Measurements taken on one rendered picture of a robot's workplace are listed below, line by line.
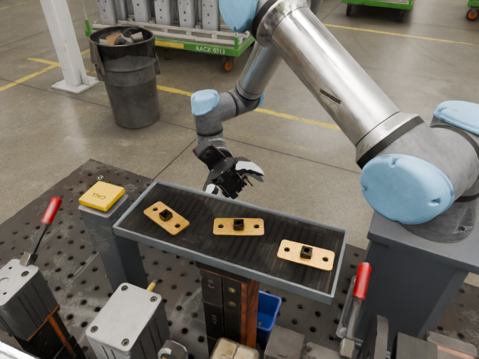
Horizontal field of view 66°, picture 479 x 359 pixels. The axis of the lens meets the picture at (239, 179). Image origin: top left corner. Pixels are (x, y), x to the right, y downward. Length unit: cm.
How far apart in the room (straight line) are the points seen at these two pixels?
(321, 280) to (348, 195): 200
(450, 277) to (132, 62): 256
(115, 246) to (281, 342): 37
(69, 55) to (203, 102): 314
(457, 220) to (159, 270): 81
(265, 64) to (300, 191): 166
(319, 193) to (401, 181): 197
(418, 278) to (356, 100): 39
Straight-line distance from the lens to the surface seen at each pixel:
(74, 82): 414
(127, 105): 313
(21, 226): 147
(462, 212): 76
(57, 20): 395
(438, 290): 84
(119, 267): 84
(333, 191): 255
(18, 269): 81
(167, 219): 64
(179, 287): 113
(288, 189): 251
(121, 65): 295
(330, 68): 62
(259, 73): 95
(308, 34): 64
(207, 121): 99
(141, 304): 61
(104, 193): 73
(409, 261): 79
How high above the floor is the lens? 161
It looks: 39 degrees down
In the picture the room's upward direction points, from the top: straight up
